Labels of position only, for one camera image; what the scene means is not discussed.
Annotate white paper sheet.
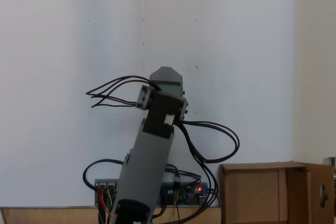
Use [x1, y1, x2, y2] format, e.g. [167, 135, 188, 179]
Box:
[142, 0, 295, 208]
[0, 0, 144, 208]

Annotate blue circuit board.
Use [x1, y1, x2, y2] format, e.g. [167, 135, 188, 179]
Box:
[159, 181, 209, 208]

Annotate brown cardboard box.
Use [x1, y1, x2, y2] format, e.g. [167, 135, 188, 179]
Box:
[219, 161, 335, 224]

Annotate black gripper cable bundle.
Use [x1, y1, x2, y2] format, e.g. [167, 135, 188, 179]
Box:
[86, 75, 161, 109]

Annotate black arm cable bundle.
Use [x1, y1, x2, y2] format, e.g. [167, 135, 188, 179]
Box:
[154, 120, 240, 221]

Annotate thick black cable loop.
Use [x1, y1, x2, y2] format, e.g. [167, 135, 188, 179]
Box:
[83, 158, 125, 191]

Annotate coloured jumper wires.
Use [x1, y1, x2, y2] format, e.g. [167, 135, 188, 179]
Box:
[97, 188, 115, 224]

